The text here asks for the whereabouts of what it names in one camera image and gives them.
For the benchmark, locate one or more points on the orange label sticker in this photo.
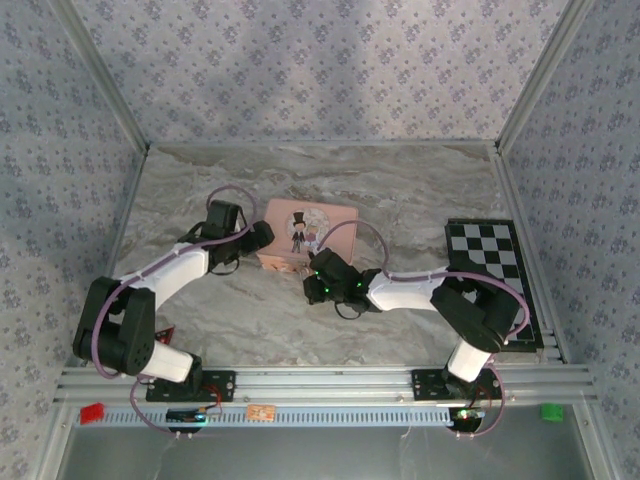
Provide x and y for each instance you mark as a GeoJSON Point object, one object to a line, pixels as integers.
{"type": "Point", "coordinates": [261, 413]}

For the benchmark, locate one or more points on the aluminium frame post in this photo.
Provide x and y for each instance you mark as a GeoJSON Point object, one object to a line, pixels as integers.
{"type": "Point", "coordinates": [542, 75]}

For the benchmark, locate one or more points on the pink tin box cartoon couple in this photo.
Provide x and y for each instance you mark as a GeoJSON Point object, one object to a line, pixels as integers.
{"type": "Point", "coordinates": [280, 220]}

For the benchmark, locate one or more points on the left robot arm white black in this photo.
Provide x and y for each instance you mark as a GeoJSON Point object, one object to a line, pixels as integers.
{"type": "Point", "coordinates": [170, 270]}

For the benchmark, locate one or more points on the brass padlock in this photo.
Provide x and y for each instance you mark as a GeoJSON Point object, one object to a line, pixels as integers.
{"type": "Point", "coordinates": [302, 270]}

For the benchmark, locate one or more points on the red plastic block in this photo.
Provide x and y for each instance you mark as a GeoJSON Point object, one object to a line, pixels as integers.
{"type": "Point", "coordinates": [92, 412]}

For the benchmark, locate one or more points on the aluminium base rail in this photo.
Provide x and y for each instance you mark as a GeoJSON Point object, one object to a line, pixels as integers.
{"type": "Point", "coordinates": [325, 385]}

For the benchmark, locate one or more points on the green plastic block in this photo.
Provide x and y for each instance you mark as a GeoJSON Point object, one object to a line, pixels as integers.
{"type": "Point", "coordinates": [551, 412]}

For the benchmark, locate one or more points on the grey metal shelf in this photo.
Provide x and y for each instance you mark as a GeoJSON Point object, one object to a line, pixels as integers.
{"type": "Point", "coordinates": [350, 455]}

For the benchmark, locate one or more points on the black white checkerboard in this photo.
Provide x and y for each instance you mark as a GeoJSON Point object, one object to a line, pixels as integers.
{"type": "Point", "coordinates": [500, 245]}

